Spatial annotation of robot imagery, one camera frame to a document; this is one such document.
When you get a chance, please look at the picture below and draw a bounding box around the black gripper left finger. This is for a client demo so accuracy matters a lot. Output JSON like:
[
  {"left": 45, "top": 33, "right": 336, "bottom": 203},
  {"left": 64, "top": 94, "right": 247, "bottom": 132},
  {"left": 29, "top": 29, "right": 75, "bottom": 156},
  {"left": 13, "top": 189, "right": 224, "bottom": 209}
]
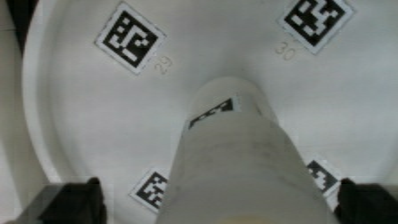
[{"left": 13, "top": 177, "right": 109, "bottom": 224}]

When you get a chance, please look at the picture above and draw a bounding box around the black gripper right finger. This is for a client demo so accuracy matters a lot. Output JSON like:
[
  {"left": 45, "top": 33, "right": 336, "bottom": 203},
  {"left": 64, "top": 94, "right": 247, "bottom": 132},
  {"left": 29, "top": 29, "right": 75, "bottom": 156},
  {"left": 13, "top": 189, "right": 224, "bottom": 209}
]
[{"left": 334, "top": 178, "right": 398, "bottom": 224}]

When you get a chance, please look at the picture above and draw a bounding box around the white cylindrical table leg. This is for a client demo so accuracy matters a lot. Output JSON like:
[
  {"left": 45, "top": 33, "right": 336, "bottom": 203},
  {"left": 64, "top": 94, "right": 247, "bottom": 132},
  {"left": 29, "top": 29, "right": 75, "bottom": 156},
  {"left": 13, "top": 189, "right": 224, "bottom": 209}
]
[{"left": 155, "top": 95, "right": 343, "bottom": 224}]

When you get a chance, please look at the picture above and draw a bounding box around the white round table top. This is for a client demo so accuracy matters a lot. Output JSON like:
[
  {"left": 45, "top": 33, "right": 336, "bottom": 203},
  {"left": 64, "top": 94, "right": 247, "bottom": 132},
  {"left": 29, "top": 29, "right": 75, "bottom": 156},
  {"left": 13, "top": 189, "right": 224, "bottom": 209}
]
[{"left": 23, "top": 0, "right": 398, "bottom": 224}]

